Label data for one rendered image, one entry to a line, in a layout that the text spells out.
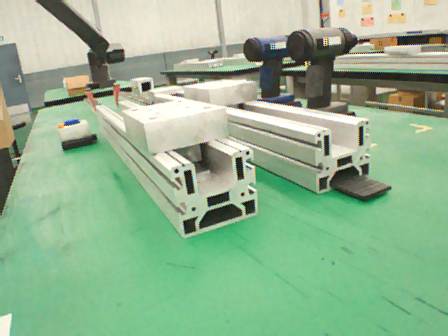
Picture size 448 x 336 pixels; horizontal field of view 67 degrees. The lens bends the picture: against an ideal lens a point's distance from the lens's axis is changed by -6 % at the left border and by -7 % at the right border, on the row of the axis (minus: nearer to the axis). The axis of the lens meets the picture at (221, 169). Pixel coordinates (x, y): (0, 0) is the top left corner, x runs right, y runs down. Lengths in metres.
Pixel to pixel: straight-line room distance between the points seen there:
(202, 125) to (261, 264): 0.20
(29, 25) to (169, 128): 11.79
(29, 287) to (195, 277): 0.17
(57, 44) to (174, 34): 3.79
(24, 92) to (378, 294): 11.96
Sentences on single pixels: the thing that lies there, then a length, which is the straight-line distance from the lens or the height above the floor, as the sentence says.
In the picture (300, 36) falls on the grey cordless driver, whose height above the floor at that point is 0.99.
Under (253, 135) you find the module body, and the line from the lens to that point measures 0.60.
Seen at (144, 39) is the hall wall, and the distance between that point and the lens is 12.49.
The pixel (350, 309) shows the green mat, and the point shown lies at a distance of 0.30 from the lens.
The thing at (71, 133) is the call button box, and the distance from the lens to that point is 1.00.
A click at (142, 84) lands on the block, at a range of 2.16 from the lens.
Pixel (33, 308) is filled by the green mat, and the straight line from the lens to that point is 0.37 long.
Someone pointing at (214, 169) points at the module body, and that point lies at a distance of 0.46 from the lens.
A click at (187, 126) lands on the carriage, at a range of 0.45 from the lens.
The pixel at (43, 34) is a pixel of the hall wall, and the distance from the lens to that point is 12.17.
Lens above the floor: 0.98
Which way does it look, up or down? 18 degrees down
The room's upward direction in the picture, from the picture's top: 7 degrees counter-clockwise
